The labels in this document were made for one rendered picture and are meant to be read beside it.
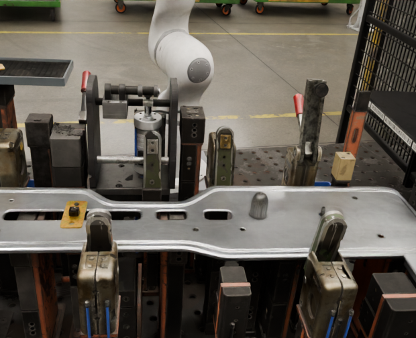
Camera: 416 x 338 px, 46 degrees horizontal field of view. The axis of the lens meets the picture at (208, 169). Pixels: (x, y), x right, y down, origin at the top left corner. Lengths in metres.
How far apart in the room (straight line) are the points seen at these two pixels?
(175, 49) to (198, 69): 0.08
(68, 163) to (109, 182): 0.10
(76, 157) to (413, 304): 0.68
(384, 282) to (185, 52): 0.70
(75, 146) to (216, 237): 0.36
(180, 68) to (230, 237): 0.51
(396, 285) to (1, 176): 0.75
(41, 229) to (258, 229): 0.38
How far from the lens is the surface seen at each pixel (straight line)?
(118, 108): 0.98
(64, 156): 1.03
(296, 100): 1.11
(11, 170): 1.02
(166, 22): 1.31
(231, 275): 0.80
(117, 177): 1.09
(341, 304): 0.76
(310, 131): 1.03
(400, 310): 0.83
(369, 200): 1.05
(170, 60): 1.24
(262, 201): 0.90
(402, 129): 1.37
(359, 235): 0.93
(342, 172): 1.06
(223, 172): 1.02
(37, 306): 0.99
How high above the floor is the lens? 1.51
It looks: 29 degrees down
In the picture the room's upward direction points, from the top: 4 degrees clockwise
